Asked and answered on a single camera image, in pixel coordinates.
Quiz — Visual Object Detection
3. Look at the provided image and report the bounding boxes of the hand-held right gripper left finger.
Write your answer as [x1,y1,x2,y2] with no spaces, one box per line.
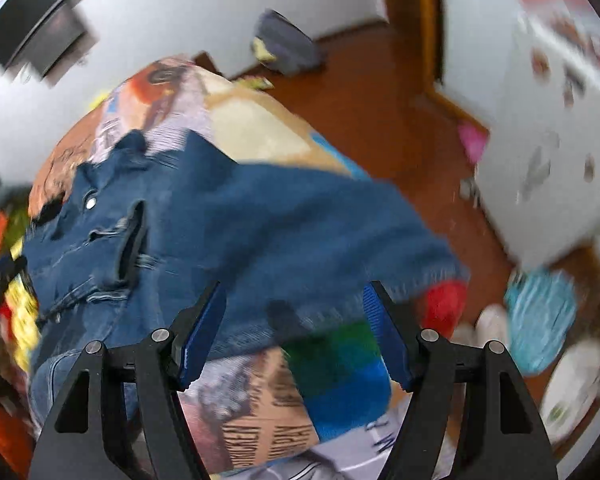
[27,280,228,480]

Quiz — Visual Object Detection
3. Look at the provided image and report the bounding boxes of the yellow cloth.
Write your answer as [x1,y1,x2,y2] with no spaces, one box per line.
[0,240,43,376]

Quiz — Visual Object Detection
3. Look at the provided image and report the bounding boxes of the wooden door frame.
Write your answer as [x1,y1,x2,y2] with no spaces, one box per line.
[380,0,491,131]

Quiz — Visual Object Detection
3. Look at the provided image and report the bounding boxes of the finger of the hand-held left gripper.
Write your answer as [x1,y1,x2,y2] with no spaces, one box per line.
[0,255,28,311]

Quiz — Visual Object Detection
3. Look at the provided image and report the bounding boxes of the printed blanket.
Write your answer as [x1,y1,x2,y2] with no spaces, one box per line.
[27,57,461,480]

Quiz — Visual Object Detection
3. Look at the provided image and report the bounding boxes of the pink plastic item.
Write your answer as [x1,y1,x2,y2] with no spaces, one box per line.
[457,122,488,163]

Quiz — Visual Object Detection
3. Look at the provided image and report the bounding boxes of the white plastic bag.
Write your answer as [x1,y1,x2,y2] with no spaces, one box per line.
[540,342,600,443]

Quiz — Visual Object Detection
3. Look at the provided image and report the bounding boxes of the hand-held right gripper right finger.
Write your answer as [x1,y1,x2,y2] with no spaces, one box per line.
[362,280,558,480]

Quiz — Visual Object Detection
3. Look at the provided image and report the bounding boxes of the black television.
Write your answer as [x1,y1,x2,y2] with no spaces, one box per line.
[0,0,101,91]

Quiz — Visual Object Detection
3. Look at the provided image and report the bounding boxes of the blue denim jeans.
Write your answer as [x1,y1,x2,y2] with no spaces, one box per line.
[22,130,471,426]

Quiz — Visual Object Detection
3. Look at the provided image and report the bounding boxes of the light blue cloth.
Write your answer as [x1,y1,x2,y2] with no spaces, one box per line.
[505,267,578,376]

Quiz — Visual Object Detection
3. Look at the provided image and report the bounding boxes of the grey bag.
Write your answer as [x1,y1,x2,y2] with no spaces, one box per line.
[252,9,328,77]

